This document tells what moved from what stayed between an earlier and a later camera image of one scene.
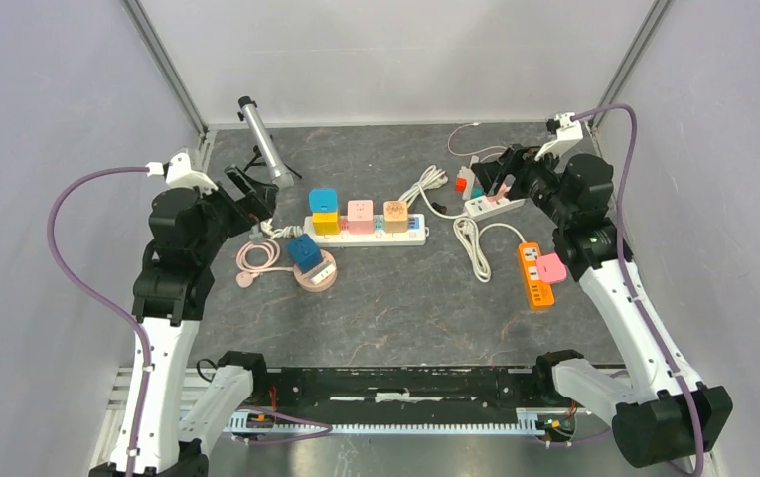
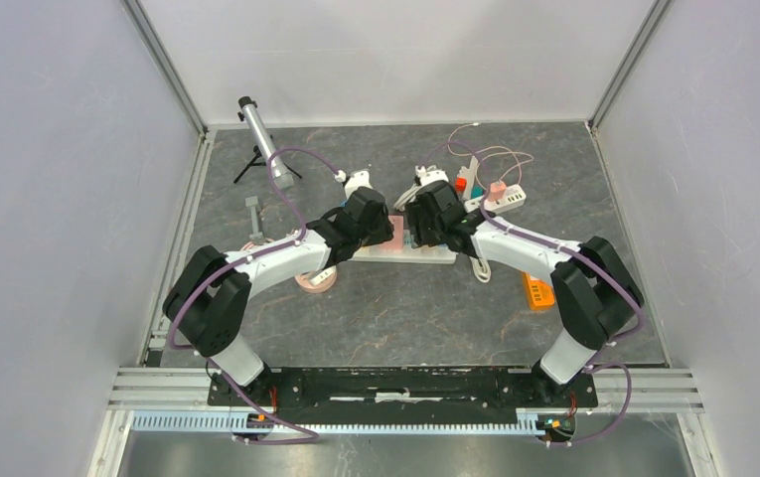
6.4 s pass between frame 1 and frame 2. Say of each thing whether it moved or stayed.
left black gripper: moved
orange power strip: stayed
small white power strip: stayed
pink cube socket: moved
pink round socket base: stayed
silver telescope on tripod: stayed
